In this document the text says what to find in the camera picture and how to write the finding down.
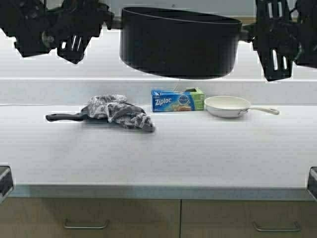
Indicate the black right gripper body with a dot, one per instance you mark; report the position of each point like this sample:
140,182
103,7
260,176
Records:
276,39

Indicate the large black cooking pot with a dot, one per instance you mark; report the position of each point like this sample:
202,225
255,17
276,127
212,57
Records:
179,43

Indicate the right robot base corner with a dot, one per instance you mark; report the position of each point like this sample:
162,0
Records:
312,182

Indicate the lower left drawer front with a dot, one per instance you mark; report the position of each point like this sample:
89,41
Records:
89,218

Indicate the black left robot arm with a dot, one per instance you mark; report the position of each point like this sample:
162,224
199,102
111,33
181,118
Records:
30,22

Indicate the black frying pan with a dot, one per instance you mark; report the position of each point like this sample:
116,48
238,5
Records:
81,116

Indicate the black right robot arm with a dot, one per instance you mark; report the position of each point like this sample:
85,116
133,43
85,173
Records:
304,14

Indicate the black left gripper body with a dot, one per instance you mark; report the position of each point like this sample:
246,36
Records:
77,21

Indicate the blue Ziploc bag box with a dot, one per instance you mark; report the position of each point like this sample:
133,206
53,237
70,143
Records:
191,99

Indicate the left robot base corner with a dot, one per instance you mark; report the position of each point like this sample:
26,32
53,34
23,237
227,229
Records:
6,182

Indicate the lower right drawer front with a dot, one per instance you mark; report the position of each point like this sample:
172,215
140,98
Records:
248,219

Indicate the grey patterned dish cloth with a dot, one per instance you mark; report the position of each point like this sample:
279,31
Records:
116,109

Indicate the drawer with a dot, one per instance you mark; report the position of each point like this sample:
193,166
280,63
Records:
89,218
248,219

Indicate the white frying pan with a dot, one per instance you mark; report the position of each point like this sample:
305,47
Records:
232,107

